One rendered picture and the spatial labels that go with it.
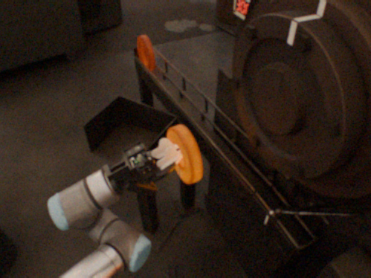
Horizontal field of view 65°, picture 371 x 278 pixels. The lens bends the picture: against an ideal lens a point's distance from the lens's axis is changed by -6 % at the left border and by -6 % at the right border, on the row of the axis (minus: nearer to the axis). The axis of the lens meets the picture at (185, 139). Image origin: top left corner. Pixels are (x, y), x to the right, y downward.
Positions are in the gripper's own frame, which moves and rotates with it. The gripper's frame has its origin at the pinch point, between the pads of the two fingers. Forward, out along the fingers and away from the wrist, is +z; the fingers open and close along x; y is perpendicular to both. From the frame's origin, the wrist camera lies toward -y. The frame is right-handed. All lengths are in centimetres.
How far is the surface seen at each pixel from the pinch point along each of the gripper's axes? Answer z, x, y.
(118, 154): -18.8, 29.4, -19.6
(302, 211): 12.9, -30.9, 1.4
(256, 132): 12.1, -17.4, 14.2
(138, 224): -32, 36, -77
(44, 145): -69, 118, -66
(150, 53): 15, 80, -19
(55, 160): -64, 101, -67
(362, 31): 24, -28, 37
